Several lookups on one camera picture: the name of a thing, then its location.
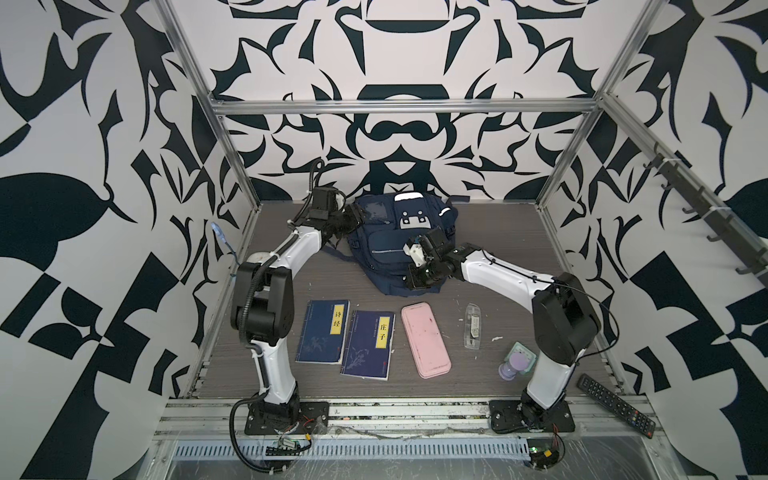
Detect navy blue student backpack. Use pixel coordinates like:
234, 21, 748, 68
323, 191, 459, 297

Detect dark blue book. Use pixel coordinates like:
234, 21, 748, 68
340, 310, 396, 381
296, 300, 350, 365

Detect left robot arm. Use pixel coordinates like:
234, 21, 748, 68
230, 160, 362, 423

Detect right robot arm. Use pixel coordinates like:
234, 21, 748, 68
403, 228, 601, 433

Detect clear plastic pen box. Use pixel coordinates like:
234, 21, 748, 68
464, 303, 482, 350

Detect pink pencil case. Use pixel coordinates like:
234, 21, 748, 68
401, 302, 452, 379

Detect small green circuit board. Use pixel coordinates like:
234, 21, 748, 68
526, 443, 563, 471

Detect black remote control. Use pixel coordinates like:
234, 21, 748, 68
577, 374, 656, 438

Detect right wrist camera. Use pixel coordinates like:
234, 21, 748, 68
403, 242, 427, 268

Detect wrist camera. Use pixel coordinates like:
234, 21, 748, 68
403, 242, 427, 268
308, 187, 345, 221

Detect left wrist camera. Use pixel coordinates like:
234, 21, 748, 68
308, 187, 345, 221

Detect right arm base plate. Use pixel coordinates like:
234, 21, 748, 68
488, 400, 576, 434

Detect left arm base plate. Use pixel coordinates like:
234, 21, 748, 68
244, 401, 330, 436

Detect white slotted cable duct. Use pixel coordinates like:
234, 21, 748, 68
170, 437, 532, 462

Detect wall hook rack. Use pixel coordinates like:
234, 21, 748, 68
644, 142, 767, 289

